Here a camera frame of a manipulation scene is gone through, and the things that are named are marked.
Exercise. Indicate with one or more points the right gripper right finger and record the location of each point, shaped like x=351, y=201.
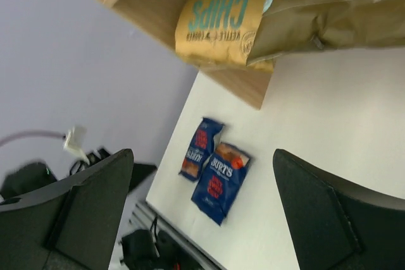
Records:
x=335, y=223

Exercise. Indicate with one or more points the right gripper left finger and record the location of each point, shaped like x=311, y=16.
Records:
x=66, y=216

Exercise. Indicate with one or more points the blue burts bag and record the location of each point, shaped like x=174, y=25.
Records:
x=204, y=141
x=221, y=181

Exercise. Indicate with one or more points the light blue cassava chips bag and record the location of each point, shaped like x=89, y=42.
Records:
x=321, y=25

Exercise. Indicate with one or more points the yellow kettle chips bag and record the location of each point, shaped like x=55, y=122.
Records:
x=218, y=33

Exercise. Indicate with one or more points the wooden two-tier shelf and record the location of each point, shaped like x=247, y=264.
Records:
x=158, y=18

